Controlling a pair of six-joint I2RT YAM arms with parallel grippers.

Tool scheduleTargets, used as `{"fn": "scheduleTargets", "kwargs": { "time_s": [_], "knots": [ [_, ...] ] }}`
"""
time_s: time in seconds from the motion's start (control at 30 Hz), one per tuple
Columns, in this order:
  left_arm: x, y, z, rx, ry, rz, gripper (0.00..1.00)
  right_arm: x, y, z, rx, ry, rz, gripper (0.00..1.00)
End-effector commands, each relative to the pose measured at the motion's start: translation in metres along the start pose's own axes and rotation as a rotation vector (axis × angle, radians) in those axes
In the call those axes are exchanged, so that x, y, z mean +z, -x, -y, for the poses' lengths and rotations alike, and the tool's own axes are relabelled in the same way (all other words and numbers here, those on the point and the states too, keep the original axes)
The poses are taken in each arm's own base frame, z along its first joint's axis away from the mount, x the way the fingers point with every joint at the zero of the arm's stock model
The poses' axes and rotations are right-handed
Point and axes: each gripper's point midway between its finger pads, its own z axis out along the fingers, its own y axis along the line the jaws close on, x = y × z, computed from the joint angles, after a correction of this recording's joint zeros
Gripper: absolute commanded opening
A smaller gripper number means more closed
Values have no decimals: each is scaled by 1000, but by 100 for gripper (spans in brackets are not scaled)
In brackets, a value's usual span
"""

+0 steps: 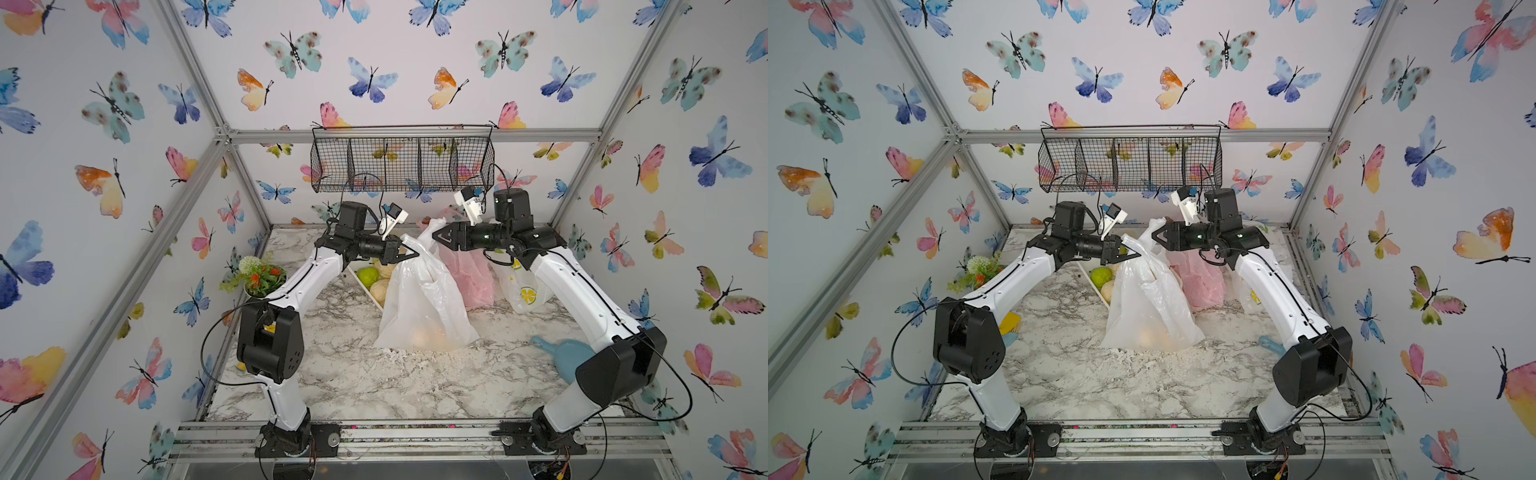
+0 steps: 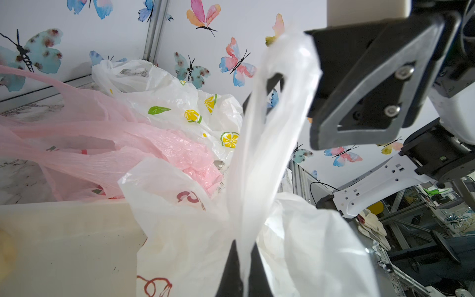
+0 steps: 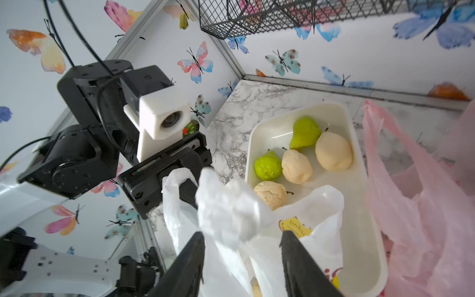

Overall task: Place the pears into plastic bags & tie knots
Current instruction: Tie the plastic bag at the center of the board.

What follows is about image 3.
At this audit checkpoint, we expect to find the pink plastic bag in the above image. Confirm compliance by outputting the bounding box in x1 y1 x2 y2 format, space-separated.
363 102 475 297

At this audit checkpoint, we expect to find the beige pear lower left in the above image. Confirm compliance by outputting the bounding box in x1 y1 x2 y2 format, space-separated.
253 181 294 210

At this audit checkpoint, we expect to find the green pear top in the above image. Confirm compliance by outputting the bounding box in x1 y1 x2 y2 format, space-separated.
289 116 322 150

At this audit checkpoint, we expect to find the green pear left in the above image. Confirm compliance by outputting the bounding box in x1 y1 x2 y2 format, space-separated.
254 150 283 181

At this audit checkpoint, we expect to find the beige pear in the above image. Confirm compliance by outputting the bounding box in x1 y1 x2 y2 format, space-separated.
253 181 294 210
282 149 313 184
315 131 353 172

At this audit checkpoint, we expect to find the potted flower plant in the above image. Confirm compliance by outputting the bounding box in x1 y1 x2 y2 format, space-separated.
182 120 200 138

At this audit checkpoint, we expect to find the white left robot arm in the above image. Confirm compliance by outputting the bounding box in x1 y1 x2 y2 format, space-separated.
1 60 212 297

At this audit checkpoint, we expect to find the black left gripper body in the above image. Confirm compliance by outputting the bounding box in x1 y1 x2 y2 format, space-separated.
118 132 212 219

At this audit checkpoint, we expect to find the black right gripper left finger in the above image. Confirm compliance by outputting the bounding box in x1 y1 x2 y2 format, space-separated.
147 231 205 297

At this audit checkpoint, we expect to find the green pear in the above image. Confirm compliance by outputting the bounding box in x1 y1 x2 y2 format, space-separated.
254 150 283 181
289 116 322 150

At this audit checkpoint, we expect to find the beige pear top right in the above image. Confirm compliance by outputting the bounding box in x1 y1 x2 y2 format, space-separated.
315 131 353 172

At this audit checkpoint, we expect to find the clear white plastic bag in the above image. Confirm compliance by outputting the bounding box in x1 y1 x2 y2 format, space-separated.
162 168 344 297

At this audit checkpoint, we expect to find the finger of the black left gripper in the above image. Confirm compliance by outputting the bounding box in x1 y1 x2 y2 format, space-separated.
179 168 199 209

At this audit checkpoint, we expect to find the black wire wall basket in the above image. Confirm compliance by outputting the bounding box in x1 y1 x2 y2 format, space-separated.
197 1 475 40

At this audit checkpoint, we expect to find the beige pear centre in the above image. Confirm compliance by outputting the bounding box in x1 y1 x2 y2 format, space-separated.
282 149 313 184

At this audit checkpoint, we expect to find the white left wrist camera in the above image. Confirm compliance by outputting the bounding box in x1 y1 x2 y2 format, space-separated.
123 85 191 162

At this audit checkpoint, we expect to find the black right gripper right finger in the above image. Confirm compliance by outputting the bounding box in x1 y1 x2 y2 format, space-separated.
280 231 343 297

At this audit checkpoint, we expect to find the white rectangular tray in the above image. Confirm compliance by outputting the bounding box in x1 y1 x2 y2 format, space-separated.
245 102 387 297

